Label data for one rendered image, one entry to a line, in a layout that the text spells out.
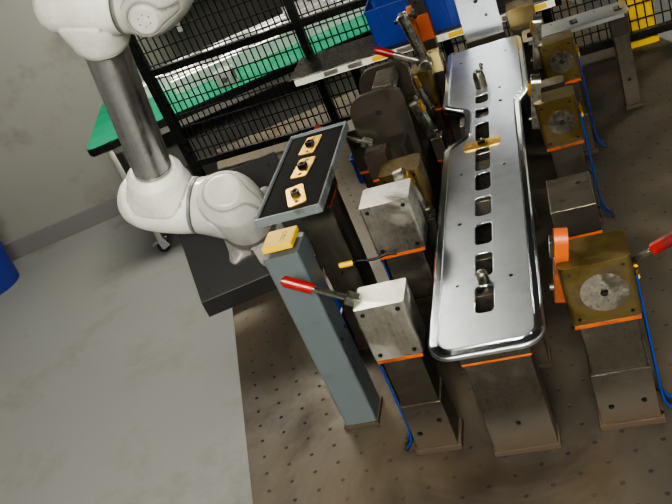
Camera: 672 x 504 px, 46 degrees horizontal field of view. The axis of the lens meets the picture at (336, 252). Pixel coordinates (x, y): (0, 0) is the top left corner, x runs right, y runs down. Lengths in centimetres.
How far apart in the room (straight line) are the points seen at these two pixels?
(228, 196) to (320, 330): 61
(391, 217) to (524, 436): 47
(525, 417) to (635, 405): 19
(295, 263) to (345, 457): 43
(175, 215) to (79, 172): 319
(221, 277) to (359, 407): 75
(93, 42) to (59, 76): 330
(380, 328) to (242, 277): 92
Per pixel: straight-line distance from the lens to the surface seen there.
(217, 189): 200
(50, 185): 531
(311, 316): 148
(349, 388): 159
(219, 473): 286
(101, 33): 175
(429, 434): 151
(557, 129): 187
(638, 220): 199
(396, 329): 134
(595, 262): 126
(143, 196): 206
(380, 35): 262
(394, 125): 184
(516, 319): 129
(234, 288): 220
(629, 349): 138
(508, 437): 147
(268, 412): 181
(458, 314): 133
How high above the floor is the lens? 179
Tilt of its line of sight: 29 degrees down
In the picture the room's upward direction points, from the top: 24 degrees counter-clockwise
